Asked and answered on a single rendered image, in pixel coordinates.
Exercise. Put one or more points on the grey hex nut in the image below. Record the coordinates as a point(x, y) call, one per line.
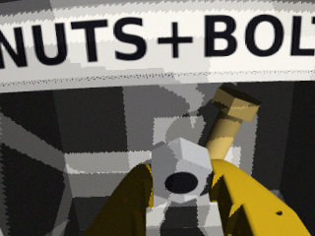
point(181, 171)

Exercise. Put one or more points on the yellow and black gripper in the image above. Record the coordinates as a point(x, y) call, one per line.
point(246, 207)

